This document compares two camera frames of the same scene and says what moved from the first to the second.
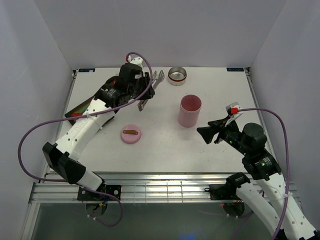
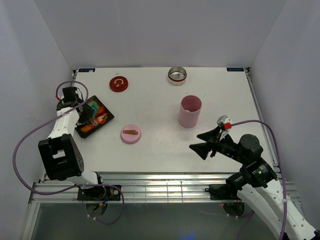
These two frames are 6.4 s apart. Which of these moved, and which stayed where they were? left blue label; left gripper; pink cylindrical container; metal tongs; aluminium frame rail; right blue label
Moved: metal tongs; left gripper
Stayed: pink cylindrical container; right blue label; aluminium frame rail; left blue label
